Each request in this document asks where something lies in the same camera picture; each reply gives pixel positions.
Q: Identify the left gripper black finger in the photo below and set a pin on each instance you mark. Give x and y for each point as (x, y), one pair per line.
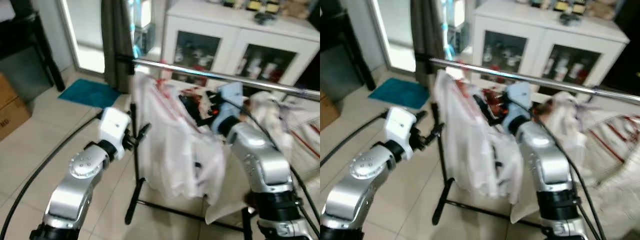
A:
(142, 132)
(435, 133)
(134, 118)
(421, 117)

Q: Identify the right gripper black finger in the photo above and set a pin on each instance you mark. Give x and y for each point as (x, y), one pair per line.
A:
(198, 119)
(487, 118)
(482, 101)
(190, 102)

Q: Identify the plain white shirt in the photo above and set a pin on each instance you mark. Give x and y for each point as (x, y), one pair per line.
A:
(170, 145)
(470, 145)

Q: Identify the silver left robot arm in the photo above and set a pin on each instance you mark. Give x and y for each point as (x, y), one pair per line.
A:
(75, 200)
(350, 205)

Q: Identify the teal floor mat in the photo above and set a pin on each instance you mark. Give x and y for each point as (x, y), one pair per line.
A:
(87, 93)
(397, 92)

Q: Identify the white polo shirt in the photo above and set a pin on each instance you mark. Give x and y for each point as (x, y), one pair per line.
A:
(565, 112)
(267, 112)

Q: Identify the dark grey curtain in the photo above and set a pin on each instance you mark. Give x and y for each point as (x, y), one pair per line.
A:
(116, 40)
(427, 35)

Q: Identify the white framed glass door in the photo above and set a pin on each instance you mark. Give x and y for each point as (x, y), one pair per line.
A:
(85, 30)
(395, 30)

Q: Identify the brown cardboard box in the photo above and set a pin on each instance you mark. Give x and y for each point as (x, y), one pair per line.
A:
(327, 112)
(12, 112)

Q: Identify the small black gadget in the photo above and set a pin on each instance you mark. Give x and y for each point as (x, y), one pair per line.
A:
(570, 19)
(264, 19)

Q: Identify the large black television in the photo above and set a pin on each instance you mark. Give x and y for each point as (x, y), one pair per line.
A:
(625, 45)
(311, 70)

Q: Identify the black desk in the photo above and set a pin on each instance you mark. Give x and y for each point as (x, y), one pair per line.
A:
(335, 25)
(20, 35)

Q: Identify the beige plush toy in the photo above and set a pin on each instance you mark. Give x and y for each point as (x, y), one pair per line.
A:
(602, 9)
(295, 9)

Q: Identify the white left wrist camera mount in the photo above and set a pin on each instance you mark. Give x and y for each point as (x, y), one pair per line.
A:
(114, 127)
(400, 127)

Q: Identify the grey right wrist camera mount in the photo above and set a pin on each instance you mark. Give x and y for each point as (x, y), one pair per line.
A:
(231, 97)
(520, 95)

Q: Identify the black clothes rack chrome rail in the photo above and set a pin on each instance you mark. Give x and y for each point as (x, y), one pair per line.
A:
(225, 77)
(550, 83)

